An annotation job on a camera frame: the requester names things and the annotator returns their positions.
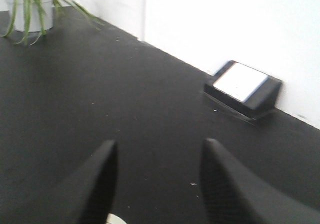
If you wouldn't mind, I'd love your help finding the black and white power socket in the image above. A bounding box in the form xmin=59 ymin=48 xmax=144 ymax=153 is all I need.
xmin=203 ymin=60 xmax=283 ymax=119

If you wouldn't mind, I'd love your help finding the potted green plant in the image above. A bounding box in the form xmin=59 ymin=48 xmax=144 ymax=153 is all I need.
xmin=0 ymin=0 xmax=103 ymax=45

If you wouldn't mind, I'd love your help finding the glass jar with white lid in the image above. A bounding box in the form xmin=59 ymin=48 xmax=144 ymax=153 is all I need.
xmin=106 ymin=214 xmax=127 ymax=224

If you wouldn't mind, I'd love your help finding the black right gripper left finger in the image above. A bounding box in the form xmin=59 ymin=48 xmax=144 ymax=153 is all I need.
xmin=0 ymin=140 xmax=118 ymax=224

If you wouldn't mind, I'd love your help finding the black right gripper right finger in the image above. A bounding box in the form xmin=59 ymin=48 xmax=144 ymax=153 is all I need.
xmin=199 ymin=139 xmax=320 ymax=224

